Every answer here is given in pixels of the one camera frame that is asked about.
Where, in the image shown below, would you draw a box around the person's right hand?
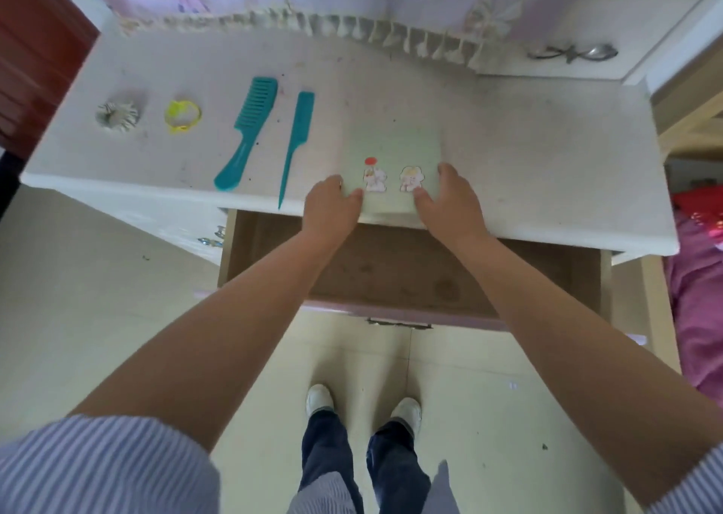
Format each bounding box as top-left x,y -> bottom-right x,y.
412,162 -> 491,244

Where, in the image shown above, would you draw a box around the person's left hand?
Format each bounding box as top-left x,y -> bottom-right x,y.
302,174 -> 365,241

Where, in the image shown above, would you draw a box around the pale green sticker box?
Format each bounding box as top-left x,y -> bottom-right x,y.
337,114 -> 445,231

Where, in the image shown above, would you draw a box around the person's right forearm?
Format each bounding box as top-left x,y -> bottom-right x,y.
446,231 -> 723,510

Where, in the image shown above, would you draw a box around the person's left forearm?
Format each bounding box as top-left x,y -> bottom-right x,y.
67,228 -> 358,453

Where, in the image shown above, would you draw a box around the open wooden drawer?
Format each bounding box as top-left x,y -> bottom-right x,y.
218,209 -> 613,332

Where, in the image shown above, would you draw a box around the teal tail comb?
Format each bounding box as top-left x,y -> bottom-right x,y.
277,91 -> 315,210

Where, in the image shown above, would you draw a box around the white dressing table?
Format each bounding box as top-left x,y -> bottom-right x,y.
20,0 -> 723,373

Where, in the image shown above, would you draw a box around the teal wide-tooth comb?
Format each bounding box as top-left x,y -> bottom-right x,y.
214,76 -> 279,192

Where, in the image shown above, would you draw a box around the person's left white shoe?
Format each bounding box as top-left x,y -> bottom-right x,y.
305,384 -> 335,418

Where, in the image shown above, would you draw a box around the person's white shoe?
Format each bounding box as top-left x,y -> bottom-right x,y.
305,384 -> 335,418
390,397 -> 423,440

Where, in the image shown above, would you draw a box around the person's right white shoe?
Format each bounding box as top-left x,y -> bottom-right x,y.
390,397 -> 423,440

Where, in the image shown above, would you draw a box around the white patterned scrunchie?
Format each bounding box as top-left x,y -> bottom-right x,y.
95,100 -> 140,131

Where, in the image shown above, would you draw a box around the person's blue jeans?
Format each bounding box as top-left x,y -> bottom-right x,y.
297,410 -> 432,514

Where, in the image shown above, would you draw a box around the red cloth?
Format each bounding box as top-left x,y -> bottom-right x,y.
673,185 -> 723,249

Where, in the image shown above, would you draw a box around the pink bedding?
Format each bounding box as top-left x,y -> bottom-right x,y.
664,209 -> 723,410

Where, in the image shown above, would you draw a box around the red wooden door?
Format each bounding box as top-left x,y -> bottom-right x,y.
0,0 -> 101,161

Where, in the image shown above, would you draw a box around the person's striped shirt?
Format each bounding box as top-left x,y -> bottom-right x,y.
0,415 -> 723,514

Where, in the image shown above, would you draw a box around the yellow hair tie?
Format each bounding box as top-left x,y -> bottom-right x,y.
164,99 -> 202,135

